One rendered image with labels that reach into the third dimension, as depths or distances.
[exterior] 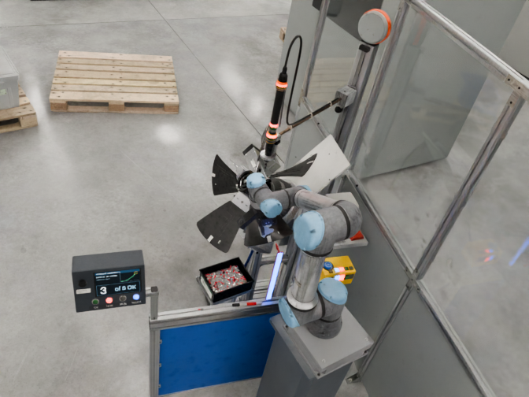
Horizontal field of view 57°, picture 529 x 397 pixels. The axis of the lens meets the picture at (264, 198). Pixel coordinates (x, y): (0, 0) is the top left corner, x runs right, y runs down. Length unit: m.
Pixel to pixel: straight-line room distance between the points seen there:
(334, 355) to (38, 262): 2.30
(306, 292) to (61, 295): 2.07
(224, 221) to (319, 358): 0.84
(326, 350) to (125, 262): 0.84
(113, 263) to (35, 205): 2.20
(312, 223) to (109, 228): 2.52
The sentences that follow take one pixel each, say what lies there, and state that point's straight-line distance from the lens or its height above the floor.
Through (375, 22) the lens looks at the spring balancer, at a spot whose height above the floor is 1.91.
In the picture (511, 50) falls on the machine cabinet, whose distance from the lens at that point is 8.25.
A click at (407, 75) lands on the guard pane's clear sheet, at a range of 2.49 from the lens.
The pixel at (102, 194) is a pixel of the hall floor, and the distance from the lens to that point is 4.09.
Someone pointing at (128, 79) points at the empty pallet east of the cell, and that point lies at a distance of 5.34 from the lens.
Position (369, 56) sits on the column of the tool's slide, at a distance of 2.54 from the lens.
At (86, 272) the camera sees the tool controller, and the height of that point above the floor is 1.25.
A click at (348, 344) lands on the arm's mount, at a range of 2.02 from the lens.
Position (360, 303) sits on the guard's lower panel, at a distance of 3.02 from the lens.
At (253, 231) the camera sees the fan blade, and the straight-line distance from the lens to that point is 2.20.
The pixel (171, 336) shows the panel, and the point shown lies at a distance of 2.38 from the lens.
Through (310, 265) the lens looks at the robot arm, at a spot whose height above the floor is 1.52.
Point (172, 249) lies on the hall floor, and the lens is 3.64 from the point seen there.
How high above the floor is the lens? 2.70
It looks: 41 degrees down
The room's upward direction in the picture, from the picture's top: 12 degrees clockwise
